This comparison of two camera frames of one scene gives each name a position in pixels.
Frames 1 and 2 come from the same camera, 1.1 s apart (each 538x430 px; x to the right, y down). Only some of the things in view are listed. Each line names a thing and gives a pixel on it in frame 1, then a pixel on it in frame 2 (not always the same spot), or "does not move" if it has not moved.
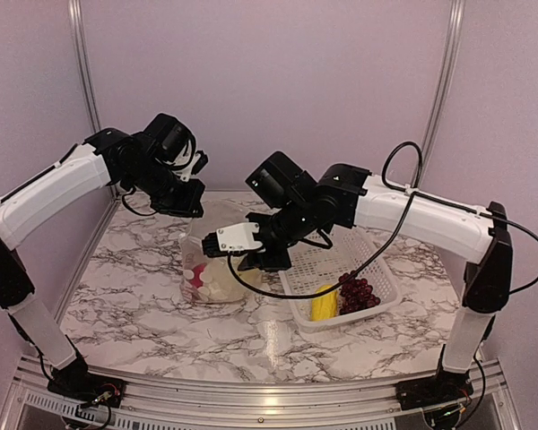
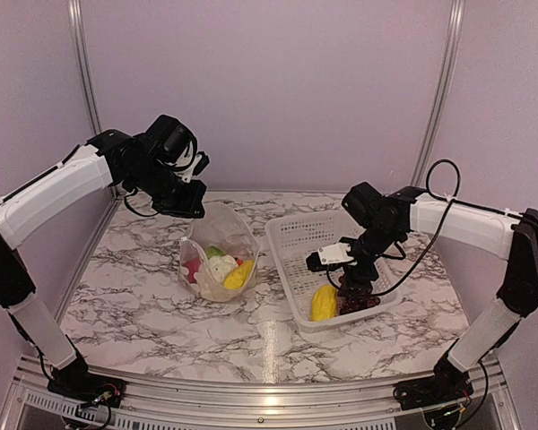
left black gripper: (186, 204) does not move
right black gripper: (282, 261) → (357, 279)
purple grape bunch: (356, 295) does not move
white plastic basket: (315, 268) does not move
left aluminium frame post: (75, 7) does not move
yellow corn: (252, 276) → (237, 277)
